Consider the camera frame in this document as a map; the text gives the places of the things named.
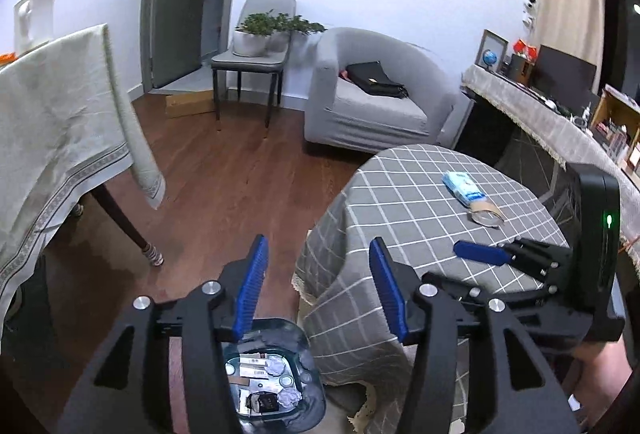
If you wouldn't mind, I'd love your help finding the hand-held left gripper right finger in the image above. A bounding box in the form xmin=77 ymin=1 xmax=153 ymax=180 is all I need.
xmin=368 ymin=236 xmax=581 ymax=434

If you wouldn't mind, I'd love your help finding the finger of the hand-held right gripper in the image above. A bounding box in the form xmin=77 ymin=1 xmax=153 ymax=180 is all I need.
xmin=452 ymin=236 xmax=573 ymax=289
xmin=422 ymin=270 xmax=568 ymax=313

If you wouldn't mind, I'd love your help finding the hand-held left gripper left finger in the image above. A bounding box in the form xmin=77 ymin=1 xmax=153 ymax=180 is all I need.
xmin=57 ymin=234 xmax=269 ymax=434

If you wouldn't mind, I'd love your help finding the white cardboard box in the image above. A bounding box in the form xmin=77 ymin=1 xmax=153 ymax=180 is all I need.
xmin=235 ymin=353 xmax=271 ymax=377

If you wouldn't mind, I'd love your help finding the black printed packet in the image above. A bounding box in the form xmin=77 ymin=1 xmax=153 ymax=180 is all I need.
xmin=247 ymin=391 xmax=278 ymax=416

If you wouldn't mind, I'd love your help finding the dark translucent trash bin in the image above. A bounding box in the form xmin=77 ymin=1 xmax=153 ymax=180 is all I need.
xmin=220 ymin=316 xmax=327 ymax=434

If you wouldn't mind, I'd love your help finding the person's right forearm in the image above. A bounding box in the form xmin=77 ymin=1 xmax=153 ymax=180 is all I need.
xmin=570 ymin=339 xmax=633 ymax=420

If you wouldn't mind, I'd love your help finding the brown tape roll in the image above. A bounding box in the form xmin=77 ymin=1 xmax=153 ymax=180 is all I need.
xmin=467 ymin=199 xmax=506 ymax=229

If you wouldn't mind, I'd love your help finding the blue tissue pack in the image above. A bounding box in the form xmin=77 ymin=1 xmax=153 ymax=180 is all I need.
xmin=442 ymin=170 xmax=488 ymax=207

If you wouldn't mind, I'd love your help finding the grey checked tablecloth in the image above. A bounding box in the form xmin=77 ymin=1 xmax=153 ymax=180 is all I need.
xmin=292 ymin=144 xmax=571 ymax=434

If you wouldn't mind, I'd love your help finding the wooden desk organizer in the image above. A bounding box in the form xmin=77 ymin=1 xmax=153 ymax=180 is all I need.
xmin=590 ymin=84 xmax=640 ymax=175

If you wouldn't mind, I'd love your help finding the side table with fringed cloth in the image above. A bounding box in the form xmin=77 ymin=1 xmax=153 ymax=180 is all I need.
xmin=461 ymin=64 xmax=640 ymax=195

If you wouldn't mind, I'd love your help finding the dark wooden table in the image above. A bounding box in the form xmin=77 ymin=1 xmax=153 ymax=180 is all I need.
xmin=75 ymin=184 xmax=163 ymax=267

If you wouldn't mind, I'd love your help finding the black monitor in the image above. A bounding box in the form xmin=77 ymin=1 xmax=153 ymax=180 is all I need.
xmin=530 ymin=45 xmax=598 ymax=102

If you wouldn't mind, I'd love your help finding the grey armchair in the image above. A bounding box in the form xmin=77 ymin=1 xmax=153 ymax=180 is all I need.
xmin=304 ymin=27 xmax=466 ymax=155

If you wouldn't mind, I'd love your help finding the dark brown box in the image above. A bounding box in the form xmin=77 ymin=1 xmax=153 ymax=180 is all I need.
xmin=507 ymin=54 xmax=533 ymax=82

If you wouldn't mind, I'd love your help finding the flat cardboard box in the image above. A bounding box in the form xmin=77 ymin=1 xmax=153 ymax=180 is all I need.
xmin=165 ymin=89 xmax=219 ymax=119

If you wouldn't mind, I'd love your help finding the black bag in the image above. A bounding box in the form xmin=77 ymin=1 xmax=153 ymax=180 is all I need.
xmin=345 ymin=60 xmax=408 ymax=98

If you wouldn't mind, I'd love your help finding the grey dining chair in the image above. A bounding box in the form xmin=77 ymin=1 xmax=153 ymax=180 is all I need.
xmin=211 ymin=0 xmax=297 ymax=131

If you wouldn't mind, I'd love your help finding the potted plant in white pot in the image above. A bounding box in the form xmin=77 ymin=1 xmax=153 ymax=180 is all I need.
xmin=233 ymin=11 xmax=273 ymax=57
xmin=270 ymin=14 xmax=326 ymax=54

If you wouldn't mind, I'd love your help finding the beige tablecloth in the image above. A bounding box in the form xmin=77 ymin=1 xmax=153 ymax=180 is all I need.
xmin=0 ymin=23 xmax=167 ymax=310

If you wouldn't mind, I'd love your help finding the grey door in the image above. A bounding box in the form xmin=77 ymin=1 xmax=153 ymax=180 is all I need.
xmin=141 ymin=0 xmax=236 ymax=95

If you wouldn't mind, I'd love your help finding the white kettle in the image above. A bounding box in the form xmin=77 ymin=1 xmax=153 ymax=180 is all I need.
xmin=13 ymin=0 xmax=57 ymax=56

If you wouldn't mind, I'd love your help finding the picture frame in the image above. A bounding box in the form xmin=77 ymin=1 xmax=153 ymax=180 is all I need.
xmin=475 ymin=29 xmax=510 ymax=74

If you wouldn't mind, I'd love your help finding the white security camera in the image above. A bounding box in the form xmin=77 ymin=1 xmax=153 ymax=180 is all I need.
xmin=521 ymin=0 xmax=541 ymax=30

